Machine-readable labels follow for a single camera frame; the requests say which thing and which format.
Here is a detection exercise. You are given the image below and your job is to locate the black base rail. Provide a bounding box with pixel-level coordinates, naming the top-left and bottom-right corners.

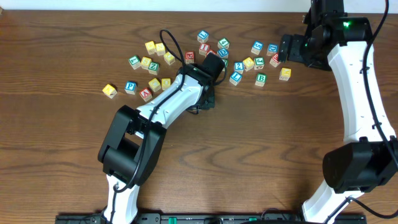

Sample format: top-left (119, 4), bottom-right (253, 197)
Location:
top-left (55, 212), bottom-right (368, 224)

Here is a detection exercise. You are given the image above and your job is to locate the green 4 block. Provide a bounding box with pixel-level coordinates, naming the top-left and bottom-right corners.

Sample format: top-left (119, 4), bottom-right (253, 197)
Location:
top-left (218, 37), bottom-right (230, 49)

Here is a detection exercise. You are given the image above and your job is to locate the green Z block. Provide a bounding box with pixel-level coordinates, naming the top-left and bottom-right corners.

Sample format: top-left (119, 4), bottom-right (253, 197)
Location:
top-left (148, 62), bottom-right (160, 75)

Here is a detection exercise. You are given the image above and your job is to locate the green J block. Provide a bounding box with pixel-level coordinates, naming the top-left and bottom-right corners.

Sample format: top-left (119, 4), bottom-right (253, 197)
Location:
top-left (254, 57), bottom-right (265, 70)

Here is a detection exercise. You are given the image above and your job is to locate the red I block upper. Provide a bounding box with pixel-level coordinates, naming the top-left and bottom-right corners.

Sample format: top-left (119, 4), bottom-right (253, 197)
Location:
top-left (198, 43), bottom-right (210, 56)

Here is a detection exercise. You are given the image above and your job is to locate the blue D block centre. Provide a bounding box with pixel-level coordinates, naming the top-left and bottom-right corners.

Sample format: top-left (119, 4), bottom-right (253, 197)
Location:
top-left (217, 48), bottom-right (229, 59)

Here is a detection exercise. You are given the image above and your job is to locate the blue 5 block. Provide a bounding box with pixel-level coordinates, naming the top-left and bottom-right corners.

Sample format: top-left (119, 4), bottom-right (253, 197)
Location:
top-left (251, 41), bottom-right (264, 55)

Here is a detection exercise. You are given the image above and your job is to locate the green B block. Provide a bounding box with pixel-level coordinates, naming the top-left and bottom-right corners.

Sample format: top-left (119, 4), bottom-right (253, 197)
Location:
top-left (255, 73), bottom-right (267, 87)

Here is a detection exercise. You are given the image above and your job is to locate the yellow block beside Z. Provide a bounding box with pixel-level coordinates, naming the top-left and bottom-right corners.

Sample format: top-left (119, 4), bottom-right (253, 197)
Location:
top-left (141, 57), bottom-right (152, 70)

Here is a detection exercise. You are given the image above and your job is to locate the green N block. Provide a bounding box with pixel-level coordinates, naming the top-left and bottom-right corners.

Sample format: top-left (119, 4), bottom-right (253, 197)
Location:
top-left (222, 58), bottom-right (228, 72)

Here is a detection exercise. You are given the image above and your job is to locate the green L block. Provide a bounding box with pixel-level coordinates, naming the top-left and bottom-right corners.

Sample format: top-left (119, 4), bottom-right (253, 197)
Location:
top-left (129, 55), bottom-right (141, 70)

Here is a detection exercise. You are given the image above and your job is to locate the blue L block lower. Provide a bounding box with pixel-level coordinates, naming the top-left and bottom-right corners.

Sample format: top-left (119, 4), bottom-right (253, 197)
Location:
top-left (229, 72), bottom-right (243, 86)

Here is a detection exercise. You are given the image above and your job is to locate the blue L block top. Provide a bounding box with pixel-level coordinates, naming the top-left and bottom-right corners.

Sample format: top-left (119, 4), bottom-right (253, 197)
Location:
top-left (197, 30), bottom-right (209, 43)

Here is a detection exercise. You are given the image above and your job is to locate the red E block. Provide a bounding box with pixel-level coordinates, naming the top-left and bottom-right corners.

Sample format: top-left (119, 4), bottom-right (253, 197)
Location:
top-left (185, 51), bottom-right (195, 64)

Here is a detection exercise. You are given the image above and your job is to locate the yellow block beside A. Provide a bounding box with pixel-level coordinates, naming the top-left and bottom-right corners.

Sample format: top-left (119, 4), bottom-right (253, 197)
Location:
top-left (149, 78), bottom-right (161, 92)

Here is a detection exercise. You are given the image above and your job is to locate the red i block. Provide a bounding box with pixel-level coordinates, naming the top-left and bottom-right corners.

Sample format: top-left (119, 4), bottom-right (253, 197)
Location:
top-left (198, 43), bottom-right (210, 56)
top-left (206, 49), bottom-right (217, 56)

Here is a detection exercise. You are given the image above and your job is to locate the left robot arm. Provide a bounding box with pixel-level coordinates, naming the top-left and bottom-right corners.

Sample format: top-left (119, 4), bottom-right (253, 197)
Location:
top-left (98, 62), bottom-right (225, 223)

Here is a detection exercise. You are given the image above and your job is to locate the red A block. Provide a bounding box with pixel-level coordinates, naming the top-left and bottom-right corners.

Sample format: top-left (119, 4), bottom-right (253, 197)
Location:
top-left (139, 88), bottom-right (153, 102)

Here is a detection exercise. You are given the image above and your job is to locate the blue l block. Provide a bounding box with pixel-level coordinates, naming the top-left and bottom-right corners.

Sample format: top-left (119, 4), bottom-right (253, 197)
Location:
top-left (229, 72), bottom-right (243, 86)
top-left (197, 30), bottom-right (209, 43)

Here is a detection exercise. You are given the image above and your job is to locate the red M block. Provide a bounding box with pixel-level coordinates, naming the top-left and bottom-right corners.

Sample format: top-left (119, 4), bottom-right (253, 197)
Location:
top-left (270, 53), bottom-right (280, 68)

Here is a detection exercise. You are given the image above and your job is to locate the blue 2 block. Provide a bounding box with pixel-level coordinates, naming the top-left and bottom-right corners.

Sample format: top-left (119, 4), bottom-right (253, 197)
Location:
top-left (234, 62), bottom-right (244, 74)

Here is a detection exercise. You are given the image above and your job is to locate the yellow S block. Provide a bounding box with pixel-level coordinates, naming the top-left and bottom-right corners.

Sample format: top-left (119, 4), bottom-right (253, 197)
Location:
top-left (155, 43), bottom-right (166, 56)

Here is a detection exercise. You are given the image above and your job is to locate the yellow O block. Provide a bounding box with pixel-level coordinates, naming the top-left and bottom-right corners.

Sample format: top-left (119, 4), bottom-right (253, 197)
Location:
top-left (161, 78), bottom-right (172, 91)

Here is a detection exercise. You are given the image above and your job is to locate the blue D block right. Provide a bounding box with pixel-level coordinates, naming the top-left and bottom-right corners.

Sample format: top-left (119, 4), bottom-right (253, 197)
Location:
top-left (266, 44), bottom-right (279, 57)

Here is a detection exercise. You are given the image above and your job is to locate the blue d block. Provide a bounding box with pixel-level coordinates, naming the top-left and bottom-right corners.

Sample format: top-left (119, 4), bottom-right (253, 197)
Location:
top-left (266, 44), bottom-right (279, 57)
top-left (217, 48), bottom-right (229, 59)

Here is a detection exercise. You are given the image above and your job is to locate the blue P block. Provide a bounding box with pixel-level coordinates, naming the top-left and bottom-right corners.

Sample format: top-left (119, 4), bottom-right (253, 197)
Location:
top-left (124, 82), bottom-right (137, 95)

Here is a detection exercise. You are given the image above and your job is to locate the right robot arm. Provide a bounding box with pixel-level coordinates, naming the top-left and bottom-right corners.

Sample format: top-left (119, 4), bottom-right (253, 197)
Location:
top-left (279, 0), bottom-right (397, 223)

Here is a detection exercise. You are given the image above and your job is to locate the red I block lower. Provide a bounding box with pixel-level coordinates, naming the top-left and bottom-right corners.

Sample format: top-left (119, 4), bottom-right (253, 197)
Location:
top-left (206, 49), bottom-right (217, 56)

